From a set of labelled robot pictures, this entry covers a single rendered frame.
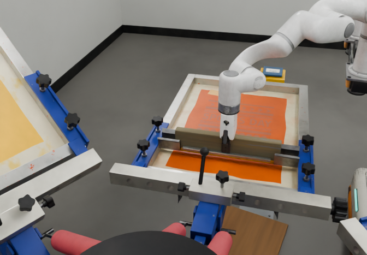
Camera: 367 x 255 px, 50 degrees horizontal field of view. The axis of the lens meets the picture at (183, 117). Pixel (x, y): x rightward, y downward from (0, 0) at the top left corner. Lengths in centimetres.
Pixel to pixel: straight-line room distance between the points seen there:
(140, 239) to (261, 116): 112
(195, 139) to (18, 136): 60
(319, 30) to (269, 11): 371
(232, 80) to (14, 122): 69
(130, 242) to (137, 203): 197
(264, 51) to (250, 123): 40
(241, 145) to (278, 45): 37
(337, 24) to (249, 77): 33
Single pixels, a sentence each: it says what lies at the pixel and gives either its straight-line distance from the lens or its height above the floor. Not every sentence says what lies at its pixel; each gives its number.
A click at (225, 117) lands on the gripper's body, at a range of 131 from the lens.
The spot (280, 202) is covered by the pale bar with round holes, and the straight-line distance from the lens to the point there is 120.
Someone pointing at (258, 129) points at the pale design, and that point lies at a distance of 163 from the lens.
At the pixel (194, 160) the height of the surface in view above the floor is 96.
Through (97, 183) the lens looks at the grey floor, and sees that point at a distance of 287.
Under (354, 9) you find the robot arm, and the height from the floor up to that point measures 144.
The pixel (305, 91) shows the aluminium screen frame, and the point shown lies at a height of 99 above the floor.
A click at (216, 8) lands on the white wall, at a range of 510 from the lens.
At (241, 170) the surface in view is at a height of 96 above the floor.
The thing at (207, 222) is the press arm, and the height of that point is 104.
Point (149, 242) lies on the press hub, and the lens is 70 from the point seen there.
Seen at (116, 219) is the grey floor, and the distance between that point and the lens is 259.
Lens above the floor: 185
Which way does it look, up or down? 32 degrees down
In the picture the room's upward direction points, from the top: 1 degrees counter-clockwise
